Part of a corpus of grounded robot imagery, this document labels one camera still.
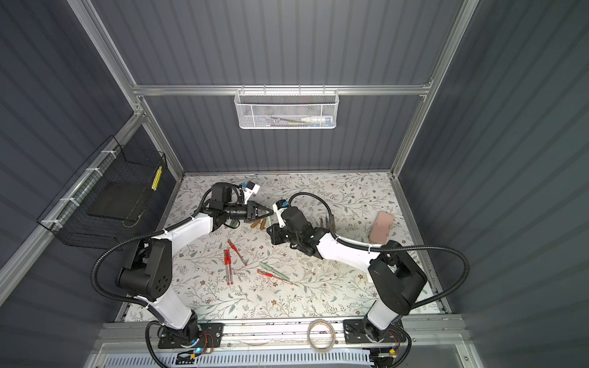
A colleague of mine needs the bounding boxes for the red pen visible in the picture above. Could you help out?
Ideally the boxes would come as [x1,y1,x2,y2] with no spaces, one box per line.
[227,239,248,266]
[225,249,234,285]
[223,249,229,285]
[256,269,293,285]

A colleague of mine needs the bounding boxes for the floral patterned table mat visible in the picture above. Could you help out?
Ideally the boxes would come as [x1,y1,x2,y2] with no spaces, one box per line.
[172,173,412,320]

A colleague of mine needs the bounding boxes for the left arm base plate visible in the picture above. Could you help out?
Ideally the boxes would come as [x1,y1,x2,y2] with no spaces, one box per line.
[157,323,225,349]

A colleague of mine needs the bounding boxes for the green pen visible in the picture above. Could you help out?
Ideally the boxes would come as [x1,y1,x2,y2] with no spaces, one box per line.
[259,262,290,282]

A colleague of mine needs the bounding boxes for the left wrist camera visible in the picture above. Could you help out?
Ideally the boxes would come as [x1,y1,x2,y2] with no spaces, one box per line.
[241,181,260,204]

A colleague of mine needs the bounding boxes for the red pen right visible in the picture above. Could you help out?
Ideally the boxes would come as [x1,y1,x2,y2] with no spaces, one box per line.
[225,249,234,285]

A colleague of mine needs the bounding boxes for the red pen lower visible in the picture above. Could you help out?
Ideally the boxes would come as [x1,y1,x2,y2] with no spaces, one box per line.
[256,269,293,285]

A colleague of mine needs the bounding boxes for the white wire mesh basket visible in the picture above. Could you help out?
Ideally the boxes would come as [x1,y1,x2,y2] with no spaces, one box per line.
[234,89,340,130]

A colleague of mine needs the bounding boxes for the red pen upper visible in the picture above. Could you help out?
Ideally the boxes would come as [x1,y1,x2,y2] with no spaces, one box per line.
[227,239,248,266]

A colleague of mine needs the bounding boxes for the red pen left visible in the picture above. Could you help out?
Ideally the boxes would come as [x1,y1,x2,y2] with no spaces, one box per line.
[223,249,229,285]

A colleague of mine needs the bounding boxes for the black wire basket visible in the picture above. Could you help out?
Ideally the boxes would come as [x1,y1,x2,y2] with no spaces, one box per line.
[38,140,167,249]

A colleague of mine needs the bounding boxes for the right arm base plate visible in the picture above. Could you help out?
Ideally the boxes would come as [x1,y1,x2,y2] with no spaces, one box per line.
[343,318,407,345]

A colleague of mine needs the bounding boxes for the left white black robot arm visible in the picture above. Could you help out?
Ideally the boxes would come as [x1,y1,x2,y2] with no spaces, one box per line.
[90,181,272,347]

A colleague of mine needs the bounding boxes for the pink eraser block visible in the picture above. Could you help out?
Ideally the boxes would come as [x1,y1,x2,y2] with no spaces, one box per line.
[368,212,396,245]

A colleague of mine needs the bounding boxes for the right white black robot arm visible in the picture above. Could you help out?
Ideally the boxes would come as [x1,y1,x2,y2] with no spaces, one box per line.
[267,192,470,343]

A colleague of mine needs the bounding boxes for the clear tape roll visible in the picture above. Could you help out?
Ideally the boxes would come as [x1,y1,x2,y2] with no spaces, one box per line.
[306,319,336,354]

